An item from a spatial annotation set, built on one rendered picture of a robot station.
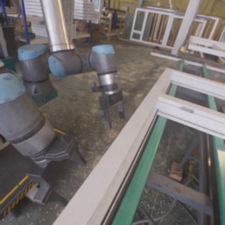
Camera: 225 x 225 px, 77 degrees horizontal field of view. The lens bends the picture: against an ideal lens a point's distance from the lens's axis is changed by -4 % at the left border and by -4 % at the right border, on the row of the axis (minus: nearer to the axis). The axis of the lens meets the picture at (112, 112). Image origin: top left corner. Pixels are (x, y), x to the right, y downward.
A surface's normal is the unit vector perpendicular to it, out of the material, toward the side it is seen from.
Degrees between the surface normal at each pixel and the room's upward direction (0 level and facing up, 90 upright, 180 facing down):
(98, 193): 0
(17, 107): 70
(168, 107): 90
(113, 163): 0
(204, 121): 90
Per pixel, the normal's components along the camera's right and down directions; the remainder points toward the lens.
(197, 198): 0.12, -0.81
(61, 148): -0.30, -0.77
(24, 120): 0.78, 0.13
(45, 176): 0.92, -0.08
